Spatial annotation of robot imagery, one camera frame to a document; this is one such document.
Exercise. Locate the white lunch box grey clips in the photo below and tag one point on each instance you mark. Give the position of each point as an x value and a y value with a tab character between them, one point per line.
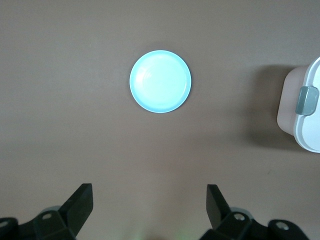
310	130

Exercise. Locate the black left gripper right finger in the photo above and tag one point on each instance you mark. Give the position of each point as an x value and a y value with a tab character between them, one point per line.
225	222

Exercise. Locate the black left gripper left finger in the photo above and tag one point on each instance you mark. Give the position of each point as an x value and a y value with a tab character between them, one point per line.
67	220

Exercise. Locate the light blue round plate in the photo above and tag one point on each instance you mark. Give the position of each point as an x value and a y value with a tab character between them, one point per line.
160	81

